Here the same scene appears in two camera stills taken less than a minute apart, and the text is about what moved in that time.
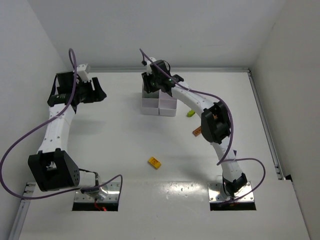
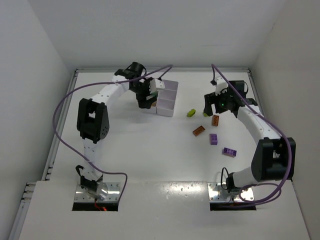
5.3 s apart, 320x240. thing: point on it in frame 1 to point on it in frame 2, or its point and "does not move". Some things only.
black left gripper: [89, 91] to [144, 99]
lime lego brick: [190, 113] does not move
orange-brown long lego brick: [197, 131] does not move
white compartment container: [158, 103] does not move
